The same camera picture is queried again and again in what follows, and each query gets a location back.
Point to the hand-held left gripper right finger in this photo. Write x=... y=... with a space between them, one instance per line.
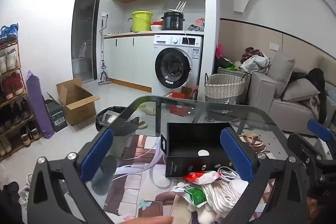
x=236 y=153

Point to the dark green box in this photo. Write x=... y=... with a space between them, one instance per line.
x=56 y=116

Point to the black and green bag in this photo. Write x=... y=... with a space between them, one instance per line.
x=225 y=62

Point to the black garment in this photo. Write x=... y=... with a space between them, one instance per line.
x=319 y=87

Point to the red plastic bag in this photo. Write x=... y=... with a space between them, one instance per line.
x=200 y=24

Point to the green bucket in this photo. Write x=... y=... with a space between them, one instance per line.
x=141 y=22

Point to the pink bag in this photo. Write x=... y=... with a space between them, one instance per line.
x=219 y=50

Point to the white washing machine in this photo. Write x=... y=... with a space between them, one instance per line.
x=170 y=66

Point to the black trash bag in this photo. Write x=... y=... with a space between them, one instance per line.
x=120 y=124

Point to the white lower cabinets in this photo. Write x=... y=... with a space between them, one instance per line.
x=123 y=58

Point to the wooden shoe rack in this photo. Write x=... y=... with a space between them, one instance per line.
x=23 y=96

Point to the wicker laundry basket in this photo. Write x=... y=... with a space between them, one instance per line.
x=225 y=90

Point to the red and white packet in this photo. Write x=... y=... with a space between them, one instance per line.
x=199 y=176

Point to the white router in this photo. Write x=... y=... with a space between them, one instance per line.
x=176 y=10

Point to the green and white packet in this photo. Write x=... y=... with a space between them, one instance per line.
x=195 y=195

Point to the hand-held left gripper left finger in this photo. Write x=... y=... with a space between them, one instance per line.
x=97 y=153

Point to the dark glass door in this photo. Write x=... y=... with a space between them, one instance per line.
x=86 y=24

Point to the white ribbon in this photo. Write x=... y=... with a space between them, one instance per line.
x=157 y=158

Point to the purple bag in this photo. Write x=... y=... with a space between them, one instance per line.
x=38 y=103

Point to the dark cloth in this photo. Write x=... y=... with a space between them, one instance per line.
x=194 y=28

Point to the grey cushion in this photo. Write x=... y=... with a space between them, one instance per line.
x=281 y=71
x=302 y=90

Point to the red bowl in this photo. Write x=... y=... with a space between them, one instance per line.
x=157 y=23

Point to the white plush toy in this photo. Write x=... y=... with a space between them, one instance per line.
x=206 y=216

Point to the person's left hand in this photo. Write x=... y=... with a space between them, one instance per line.
x=149 y=220

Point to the beige sofa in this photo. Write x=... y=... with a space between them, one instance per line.
x=262 y=92

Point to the white bowl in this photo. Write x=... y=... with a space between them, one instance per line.
x=156 y=27

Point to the black cardboard box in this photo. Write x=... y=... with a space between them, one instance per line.
x=183 y=140

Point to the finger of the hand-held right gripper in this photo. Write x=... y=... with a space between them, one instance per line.
x=319 y=130
x=302 y=144

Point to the beige slipper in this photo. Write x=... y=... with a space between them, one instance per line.
x=149 y=109
x=142 y=124

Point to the brown cardboard box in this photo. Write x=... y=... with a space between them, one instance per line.
x=78 y=108

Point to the black pressure cooker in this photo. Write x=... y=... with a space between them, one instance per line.
x=172 y=21

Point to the mop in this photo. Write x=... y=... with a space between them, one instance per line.
x=103 y=74

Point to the shoe rack with shoes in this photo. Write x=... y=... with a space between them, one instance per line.
x=11 y=82

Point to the brown sandals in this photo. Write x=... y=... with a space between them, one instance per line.
x=253 y=142

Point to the red box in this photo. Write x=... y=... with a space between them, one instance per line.
x=181 y=104

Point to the pile of clothes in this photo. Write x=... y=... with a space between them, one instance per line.
x=256 y=62

